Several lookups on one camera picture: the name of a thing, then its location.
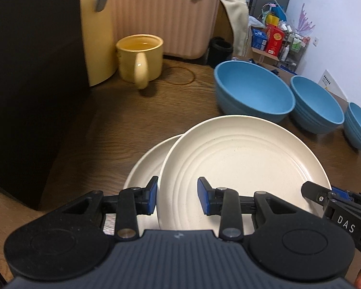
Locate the metal storage rack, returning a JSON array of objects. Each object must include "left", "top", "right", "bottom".
[{"left": 278, "top": 21, "right": 310, "bottom": 74}]

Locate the white plastic bag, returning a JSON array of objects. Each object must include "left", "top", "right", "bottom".
[{"left": 248, "top": 15, "right": 264, "bottom": 29}]

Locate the red box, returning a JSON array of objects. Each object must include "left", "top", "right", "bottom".
[{"left": 265, "top": 24, "right": 285, "bottom": 56}]

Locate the black paper bag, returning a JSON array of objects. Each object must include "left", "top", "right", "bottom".
[{"left": 0, "top": 0, "right": 90, "bottom": 211}]

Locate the cream plate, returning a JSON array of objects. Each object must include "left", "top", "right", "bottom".
[
  {"left": 157, "top": 115, "right": 332, "bottom": 231},
  {"left": 123, "top": 133, "right": 185, "bottom": 229}
]

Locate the purple wall sticker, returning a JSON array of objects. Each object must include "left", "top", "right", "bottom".
[{"left": 296, "top": 3, "right": 316, "bottom": 37}]

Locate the pink suitcase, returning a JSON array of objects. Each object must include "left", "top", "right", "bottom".
[{"left": 110, "top": 0, "right": 222, "bottom": 60}]

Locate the beige jacket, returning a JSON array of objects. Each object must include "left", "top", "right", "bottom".
[{"left": 219, "top": 0, "right": 250, "bottom": 58}]

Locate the blue bag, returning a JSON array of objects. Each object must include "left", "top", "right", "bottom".
[{"left": 269, "top": 3, "right": 288, "bottom": 21}]

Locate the brown rubber band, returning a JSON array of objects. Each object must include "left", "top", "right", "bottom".
[{"left": 168, "top": 66, "right": 196, "bottom": 86}]

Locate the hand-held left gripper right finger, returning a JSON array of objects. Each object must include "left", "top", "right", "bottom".
[{"left": 198, "top": 177, "right": 313, "bottom": 243}]

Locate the yellow mug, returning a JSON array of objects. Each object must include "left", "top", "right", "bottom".
[{"left": 116, "top": 34, "right": 164, "bottom": 90}]

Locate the black cylinder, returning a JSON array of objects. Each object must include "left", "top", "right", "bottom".
[{"left": 210, "top": 37, "right": 233, "bottom": 68}]

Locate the cream yellow kettle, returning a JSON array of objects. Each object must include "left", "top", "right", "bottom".
[{"left": 80, "top": 0, "right": 116, "bottom": 87}]

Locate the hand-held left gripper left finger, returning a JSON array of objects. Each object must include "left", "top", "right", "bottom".
[{"left": 48, "top": 176, "right": 159, "bottom": 241}]

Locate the blue box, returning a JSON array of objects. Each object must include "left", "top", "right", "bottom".
[{"left": 251, "top": 27, "right": 268, "bottom": 50}]

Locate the white wall panel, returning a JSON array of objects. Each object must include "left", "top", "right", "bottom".
[{"left": 318, "top": 69, "right": 348, "bottom": 100}]

